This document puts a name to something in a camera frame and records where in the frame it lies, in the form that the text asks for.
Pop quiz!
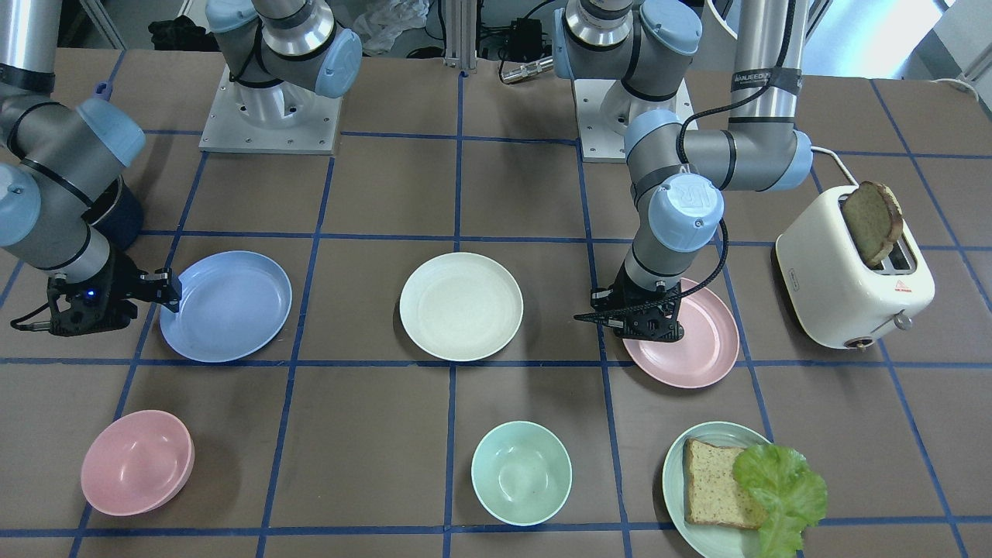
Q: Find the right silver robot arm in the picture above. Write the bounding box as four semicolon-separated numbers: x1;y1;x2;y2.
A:
2;1;363;338

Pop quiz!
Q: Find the green lettuce leaf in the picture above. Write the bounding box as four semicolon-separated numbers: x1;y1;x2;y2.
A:
732;443;828;557

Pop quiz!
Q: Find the cream plate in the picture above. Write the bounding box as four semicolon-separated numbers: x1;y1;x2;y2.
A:
399;252;524;363

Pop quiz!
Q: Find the pink bowl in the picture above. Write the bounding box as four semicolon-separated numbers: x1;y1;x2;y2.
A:
79;410;195;517

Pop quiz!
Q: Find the aluminium frame post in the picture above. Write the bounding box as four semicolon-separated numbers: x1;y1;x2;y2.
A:
437;0;481;75

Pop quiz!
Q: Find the blue saucepan with lid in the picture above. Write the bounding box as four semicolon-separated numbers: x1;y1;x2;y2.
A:
77;81;146;250

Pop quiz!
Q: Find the white toaster cable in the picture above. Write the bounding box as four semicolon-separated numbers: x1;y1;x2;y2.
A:
814;147;861;187

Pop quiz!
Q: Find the green bowl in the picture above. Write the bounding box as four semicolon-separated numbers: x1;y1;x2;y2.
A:
469;421;574;526

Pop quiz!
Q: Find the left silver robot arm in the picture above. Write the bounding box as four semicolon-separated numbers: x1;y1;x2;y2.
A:
553;1;812;342

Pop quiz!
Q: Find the green plate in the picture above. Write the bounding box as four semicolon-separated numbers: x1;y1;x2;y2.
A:
660;421;769;557

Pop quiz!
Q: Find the bread slice on plate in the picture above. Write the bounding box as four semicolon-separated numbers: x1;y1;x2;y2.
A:
684;438;766;530

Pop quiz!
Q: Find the blue plate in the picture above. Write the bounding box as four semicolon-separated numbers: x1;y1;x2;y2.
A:
159;250;293;363

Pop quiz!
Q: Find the pink plate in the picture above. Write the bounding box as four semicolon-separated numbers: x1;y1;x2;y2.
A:
623;288;739;389

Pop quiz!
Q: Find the bread slice in toaster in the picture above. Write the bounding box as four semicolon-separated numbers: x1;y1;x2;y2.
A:
841;181;904;269

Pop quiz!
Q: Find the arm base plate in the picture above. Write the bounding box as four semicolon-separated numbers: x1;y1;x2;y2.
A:
573;79;694;164
199;67;343;156

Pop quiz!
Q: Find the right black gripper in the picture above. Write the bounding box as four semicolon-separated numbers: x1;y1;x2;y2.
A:
46;252;183;338

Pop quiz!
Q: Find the cream toaster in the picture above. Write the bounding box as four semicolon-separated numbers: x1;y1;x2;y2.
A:
773;186;935;350

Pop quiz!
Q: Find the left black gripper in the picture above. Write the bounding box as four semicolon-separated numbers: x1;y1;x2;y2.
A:
573;271;704;343

